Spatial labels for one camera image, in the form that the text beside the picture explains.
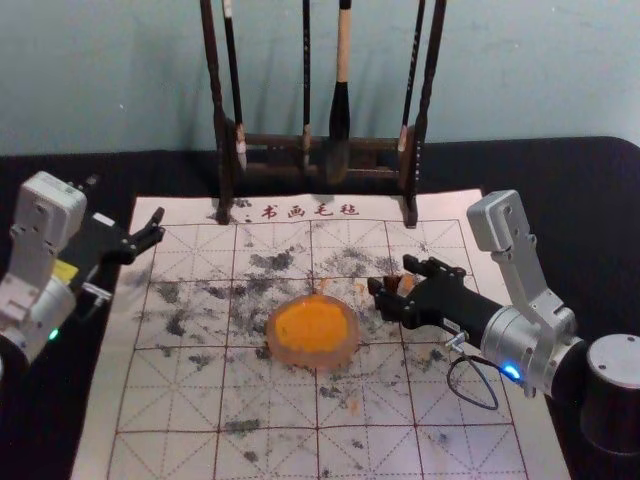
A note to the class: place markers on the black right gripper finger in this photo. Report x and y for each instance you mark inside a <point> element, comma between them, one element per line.
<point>392,305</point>
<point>425,267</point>

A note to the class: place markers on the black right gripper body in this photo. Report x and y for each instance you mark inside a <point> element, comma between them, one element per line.
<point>445,305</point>

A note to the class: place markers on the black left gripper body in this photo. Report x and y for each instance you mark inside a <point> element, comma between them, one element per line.
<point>92,250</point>

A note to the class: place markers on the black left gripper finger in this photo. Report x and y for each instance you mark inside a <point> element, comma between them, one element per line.
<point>152,222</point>
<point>145,245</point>

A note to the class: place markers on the small brown orange piece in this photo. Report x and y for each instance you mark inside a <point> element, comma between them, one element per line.
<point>400,285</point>

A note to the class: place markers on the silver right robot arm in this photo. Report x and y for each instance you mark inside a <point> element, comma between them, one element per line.
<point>530,330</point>

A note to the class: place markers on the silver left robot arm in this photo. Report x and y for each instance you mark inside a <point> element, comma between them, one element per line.
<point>35,280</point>

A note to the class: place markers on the round dish of orange paint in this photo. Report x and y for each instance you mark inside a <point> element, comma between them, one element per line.
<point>312,327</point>

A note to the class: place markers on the dark wooden brush rack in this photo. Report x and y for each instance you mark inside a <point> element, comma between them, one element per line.
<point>223,150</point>

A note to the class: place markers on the ink-stained gridded felt mat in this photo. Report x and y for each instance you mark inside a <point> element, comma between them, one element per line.
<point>300,410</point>

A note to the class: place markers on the black table cloth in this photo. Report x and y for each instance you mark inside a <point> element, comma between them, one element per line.
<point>575,210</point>

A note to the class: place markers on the thin black brush pale tip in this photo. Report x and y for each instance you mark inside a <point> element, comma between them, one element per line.
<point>232,75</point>
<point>411,75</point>
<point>306,75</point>

